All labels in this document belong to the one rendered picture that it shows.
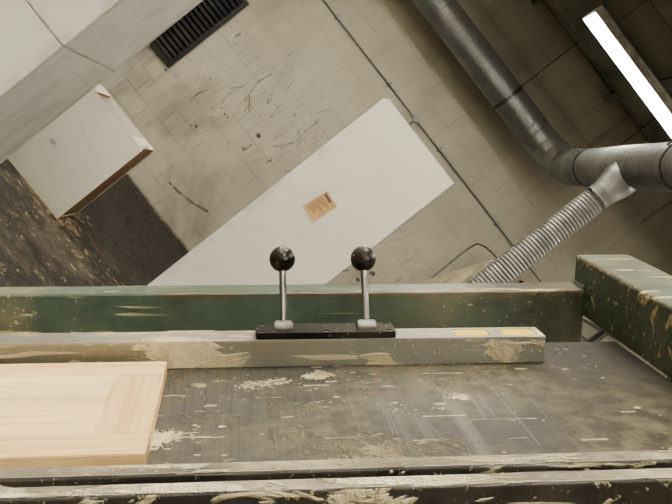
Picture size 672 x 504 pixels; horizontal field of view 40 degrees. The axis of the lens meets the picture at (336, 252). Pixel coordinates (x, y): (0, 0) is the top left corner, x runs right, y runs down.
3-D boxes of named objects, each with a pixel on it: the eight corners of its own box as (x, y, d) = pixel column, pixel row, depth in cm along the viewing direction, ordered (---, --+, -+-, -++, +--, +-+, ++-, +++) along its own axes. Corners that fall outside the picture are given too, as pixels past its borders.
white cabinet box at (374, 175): (107, 318, 552) (378, 103, 544) (169, 393, 556) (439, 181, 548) (81, 337, 491) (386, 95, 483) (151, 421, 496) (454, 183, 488)
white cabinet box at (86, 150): (21, 149, 644) (102, 85, 641) (75, 215, 648) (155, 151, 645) (-1, 148, 598) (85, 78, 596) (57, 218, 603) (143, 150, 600)
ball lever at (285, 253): (270, 338, 134) (268, 250, 138) (296, 338, 135) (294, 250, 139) (270, 332, 131) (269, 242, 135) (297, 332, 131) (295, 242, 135)
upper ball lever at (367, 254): (352, 337, 135) (348, 250, 140) (378, 337, 136) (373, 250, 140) (355, 331, 132) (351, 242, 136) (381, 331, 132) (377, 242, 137)
